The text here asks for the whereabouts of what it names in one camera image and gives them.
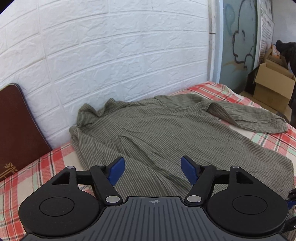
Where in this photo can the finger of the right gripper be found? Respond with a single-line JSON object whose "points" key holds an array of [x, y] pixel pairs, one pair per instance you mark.
{"points": [[291, 223]]}

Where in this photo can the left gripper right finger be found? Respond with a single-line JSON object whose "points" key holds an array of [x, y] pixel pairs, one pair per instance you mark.
{"points": [[203, 180]]}

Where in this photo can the blue cartoon wall panel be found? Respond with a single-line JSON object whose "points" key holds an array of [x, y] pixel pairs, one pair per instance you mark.
{"points": [[239, 42]]}

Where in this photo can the olive striped shirt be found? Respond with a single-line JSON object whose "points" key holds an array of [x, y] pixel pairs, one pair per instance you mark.
{"points": [[153, 134]]}

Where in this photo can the black clothing pile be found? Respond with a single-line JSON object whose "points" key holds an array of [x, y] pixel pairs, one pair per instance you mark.
{"points": [[288, 50]]}

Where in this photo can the open cardboard box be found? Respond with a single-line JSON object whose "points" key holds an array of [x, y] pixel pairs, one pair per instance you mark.
{"points": [[271, 84]]}

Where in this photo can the white printed wall poster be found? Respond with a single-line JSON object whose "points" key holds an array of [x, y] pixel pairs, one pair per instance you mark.
{"points": [[266, 29]]}

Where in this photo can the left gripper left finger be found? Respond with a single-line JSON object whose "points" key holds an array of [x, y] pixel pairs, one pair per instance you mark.
{"points": [[102, 179]]}

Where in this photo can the dark red wooden headboard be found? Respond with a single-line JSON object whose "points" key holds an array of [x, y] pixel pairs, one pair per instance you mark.
{"points": [[22, 142]]}

